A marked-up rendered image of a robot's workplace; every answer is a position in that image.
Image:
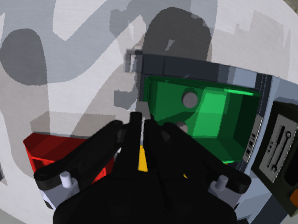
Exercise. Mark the red bin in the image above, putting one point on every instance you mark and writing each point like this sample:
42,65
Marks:
51,148

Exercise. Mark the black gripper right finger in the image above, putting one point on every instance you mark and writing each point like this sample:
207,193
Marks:
197,164

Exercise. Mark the black case with orange handles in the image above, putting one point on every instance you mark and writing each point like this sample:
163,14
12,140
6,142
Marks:
243,221

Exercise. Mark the green bin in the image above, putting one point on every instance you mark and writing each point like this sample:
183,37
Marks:
221,121

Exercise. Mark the grey metal shelf rack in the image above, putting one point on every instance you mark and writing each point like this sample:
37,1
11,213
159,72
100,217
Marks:
258,205

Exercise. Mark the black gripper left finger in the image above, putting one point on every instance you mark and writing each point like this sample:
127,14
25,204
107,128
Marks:
66,177

